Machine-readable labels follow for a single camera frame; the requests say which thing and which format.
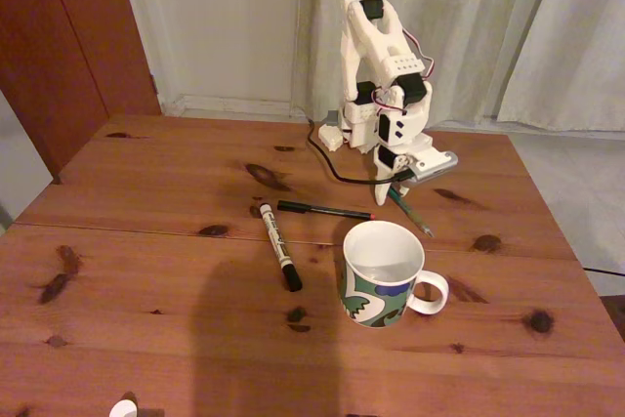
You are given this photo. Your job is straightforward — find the brown wooden cabinet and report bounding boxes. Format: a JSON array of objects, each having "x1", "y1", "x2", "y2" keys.
[{"x1": 0, "y1": 0, "x2": 162, "y2": 184}]

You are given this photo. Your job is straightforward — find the dark object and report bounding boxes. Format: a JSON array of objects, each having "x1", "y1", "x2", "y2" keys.
[{"x1": 599, "y1": 293, "x2": 625, "y2": 345}]

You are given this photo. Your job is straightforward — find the white marker with black cap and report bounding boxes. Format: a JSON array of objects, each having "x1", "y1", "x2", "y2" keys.
[{"x1": 258, "y1": 201, "x2": 304, "y2": 293}]

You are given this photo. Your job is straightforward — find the green mechanical pencil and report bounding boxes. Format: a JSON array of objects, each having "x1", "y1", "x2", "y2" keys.
[{"x1": 388, "y1": 186, "x2": 435, "y2": 239}]

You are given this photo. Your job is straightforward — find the black camera cable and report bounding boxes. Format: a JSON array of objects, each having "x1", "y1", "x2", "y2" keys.
[{"x1": 306, "y1": 116, "x2": 416, "y2": 187}]

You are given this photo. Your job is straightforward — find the white mug with green pattern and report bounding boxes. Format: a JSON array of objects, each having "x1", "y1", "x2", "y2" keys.
[{"x1": 339, "y1": 220, "x2": 450, "y2": 328}]

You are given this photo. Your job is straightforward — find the silver camera box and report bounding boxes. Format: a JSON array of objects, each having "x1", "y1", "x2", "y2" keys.
[{"x1": 405, "y1": 150, "x2": 461, "y2": 188}]

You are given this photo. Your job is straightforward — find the black pen with red end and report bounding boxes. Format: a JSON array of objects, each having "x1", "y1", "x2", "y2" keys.
[{"x1": 276, "y1": 199, "x2": 376, "y2": 221}]

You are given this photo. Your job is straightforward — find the small white round object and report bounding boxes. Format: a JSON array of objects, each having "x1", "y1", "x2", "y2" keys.
[{"x1": 107, "y1": 399, "x2": 139, "y2": 417}]

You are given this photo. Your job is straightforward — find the red white servo wires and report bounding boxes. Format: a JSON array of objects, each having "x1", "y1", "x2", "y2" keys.
[{"x1": 373, "y1": 28, "x2": 437, "y2": 115}]

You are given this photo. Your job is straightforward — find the white curtain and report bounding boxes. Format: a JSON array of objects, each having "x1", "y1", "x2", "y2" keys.
[
  {"x1": 291, "y1": 0, "x2": 570, "y2": 131},
  {"x1": 497, "y1": 0, "x2": 625, "y2": 134}
]

